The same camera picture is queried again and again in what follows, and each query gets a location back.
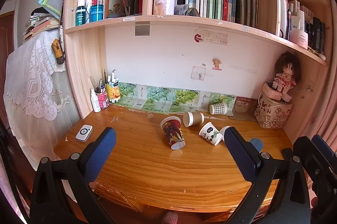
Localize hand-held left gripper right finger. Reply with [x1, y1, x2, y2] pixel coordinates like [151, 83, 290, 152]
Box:
[224, 127, 311, 224]

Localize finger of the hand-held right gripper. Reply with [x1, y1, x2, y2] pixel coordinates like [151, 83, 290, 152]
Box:
[293, 136, 335, 183]
[312, 134, 337, 162]

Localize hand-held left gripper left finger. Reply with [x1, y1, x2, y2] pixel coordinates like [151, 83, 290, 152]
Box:
[30, 127, 117, 224]

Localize red patterned paper cup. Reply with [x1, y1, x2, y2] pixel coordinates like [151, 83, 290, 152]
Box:
[160, 116, 186, 150]

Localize blue paper cup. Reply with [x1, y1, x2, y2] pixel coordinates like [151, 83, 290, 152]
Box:
[250, 138, 264, 152]

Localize plain white paper cup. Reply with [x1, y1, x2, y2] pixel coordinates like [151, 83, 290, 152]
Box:
[219, 125, 232, 142]

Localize white panda print cup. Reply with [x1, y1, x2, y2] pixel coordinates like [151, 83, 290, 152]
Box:
[199, 122, 224, 146]

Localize checked paper cup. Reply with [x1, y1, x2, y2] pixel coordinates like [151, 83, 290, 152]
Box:
[209, 102, 228, 115]

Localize brown paper cup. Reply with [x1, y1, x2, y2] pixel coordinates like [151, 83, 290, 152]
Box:
[183, 111, 205, 127]

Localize white round-button device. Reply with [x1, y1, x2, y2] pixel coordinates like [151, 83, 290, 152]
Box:
[75, 124, 93, 142]

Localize clear plastic container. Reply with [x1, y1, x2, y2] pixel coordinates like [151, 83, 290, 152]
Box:
[229, 97, 256, 122]

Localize white spray bottle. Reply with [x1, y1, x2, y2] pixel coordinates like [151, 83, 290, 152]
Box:
[90, 88, 102, 113]

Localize printed fabric basket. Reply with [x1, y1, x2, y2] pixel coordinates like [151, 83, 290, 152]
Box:
[254, 82, 293, 130]

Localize pink pen holder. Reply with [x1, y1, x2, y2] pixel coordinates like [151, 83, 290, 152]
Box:
[95, 91, 110, 109]

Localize yellow printed box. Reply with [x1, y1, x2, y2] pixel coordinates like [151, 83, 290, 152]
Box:
[105, 70, 121, 104]

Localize clear plastic ruler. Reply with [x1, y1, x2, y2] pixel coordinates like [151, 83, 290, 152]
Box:
[89, 76, 99, 95]

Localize green leaf printed panels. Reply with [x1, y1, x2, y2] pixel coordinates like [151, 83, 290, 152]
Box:
[115, 82, 237, 116]

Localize brown-haired rag doll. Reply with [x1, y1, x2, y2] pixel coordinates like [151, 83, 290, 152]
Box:
[273, 52, 301, 104]

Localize wooden bookshelf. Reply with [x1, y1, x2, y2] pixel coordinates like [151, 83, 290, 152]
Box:
[63, 0, 333, 136]

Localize pink round object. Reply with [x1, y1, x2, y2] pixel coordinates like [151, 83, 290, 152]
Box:
[161, 211, 179, 224]

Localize white lace cloth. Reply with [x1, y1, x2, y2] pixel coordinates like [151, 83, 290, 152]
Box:
[4, 31, 73, 121]

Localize yellow hanging toy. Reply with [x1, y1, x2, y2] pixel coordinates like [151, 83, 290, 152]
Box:
[52, 39, 65, 65]

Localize white cosmetic tube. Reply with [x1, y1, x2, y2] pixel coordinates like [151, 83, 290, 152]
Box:
[289, 16, 309, 50]

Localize taped paper note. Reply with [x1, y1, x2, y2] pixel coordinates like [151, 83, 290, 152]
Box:
[196, 27, 228, 47]

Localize white cosmetic containers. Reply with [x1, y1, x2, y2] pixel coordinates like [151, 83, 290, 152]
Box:
[275, 0, 326, 54]

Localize grey tape patch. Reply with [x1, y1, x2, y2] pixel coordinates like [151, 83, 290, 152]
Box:
[135, 24, 150, 37]

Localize blue jar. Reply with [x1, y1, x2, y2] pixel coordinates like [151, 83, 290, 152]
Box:
[90, 4, 105, 23]

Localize teal bottle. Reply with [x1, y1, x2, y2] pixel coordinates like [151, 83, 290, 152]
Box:
[75, 0, 87, 27]

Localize stack of papers and books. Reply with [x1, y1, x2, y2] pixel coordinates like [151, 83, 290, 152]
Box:
[23, 7, 63, 41]

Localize grey figurine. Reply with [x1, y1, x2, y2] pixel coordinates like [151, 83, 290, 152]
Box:
[174, 4, 201, 17]

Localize brown wooden door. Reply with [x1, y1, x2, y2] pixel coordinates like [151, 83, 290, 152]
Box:
[0, 11, 15, 61]

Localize square picture wall sticker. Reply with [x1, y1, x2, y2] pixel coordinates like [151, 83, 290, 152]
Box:
[191, 66, 207, 80]

